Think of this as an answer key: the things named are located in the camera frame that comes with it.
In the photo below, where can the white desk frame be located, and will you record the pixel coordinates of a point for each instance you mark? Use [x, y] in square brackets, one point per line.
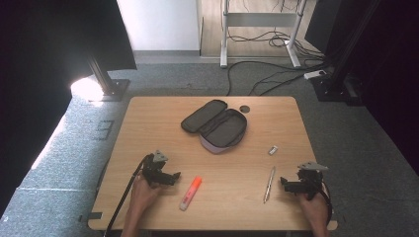
[260, 19]

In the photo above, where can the white power strip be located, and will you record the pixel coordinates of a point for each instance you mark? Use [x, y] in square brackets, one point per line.
[315, 74]

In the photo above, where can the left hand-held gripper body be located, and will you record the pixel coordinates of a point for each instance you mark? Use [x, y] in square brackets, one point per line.
[154, 169]

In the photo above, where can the silver pen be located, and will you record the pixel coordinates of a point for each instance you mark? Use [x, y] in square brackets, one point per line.
[269, 184]

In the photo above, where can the person's right hand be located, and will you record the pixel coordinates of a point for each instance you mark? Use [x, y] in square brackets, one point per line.
[314, 209]

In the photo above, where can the orange highlighter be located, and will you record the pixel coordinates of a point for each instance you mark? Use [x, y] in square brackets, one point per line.
[190, 193]

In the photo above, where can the grey table bracket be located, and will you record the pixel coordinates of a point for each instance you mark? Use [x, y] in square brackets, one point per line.
[90, 216]

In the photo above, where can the black curtain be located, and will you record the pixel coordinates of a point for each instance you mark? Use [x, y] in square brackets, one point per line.
[388, 65]
[39, 65]

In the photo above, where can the person's left hand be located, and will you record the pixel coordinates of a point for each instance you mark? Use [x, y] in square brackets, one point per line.
[143, 196]

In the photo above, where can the black metal stand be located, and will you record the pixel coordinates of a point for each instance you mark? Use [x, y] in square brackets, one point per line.
[332, 85]
[110, 86]

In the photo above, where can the dark grey pencil case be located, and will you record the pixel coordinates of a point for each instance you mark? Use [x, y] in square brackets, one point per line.
[219, 130]

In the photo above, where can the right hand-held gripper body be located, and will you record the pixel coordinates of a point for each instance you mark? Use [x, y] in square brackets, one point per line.
[311, 181]

